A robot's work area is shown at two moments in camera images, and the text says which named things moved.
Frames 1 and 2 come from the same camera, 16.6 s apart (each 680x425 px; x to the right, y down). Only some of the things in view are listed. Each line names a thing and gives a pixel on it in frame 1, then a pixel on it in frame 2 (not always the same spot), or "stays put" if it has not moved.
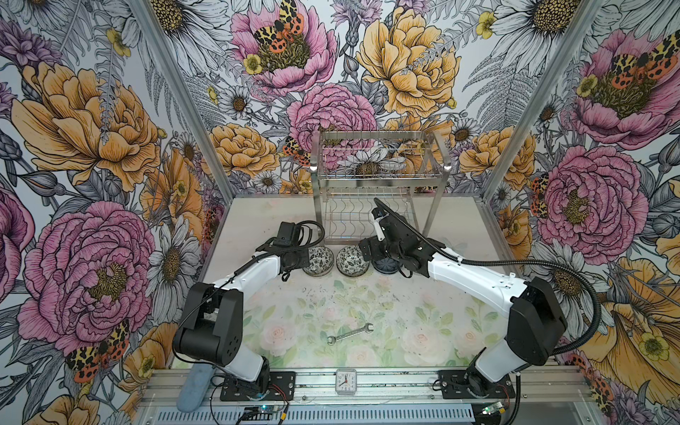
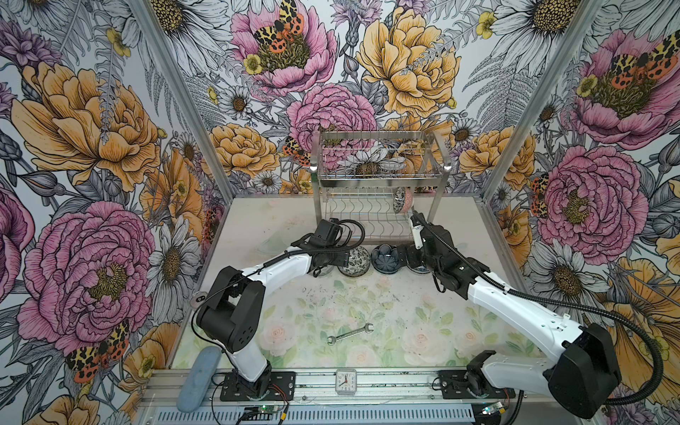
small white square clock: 346,382 stays put
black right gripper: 374,243 to 412,251
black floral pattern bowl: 351,262 stays put
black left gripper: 304,261 to 342,258
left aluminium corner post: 184,93 stays put
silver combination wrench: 367,328 stays put
